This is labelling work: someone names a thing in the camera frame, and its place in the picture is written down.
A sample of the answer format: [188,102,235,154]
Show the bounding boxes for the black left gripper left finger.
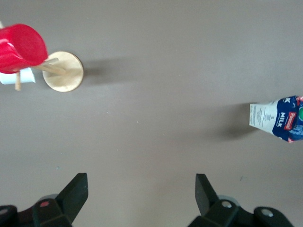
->
[33,173,89,227]

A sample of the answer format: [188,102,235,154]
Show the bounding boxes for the red plastic cup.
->
[0,23,48,74]

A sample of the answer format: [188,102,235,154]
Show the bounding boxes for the blue white milk carton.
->
[249,95,303,144]

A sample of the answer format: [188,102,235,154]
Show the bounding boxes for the wooden mug tree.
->
[0,20,84,93]

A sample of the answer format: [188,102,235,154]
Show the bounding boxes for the small white cup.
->
[0,67,36,85]

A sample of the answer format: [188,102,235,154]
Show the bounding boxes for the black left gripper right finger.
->
[189,174,240,227]

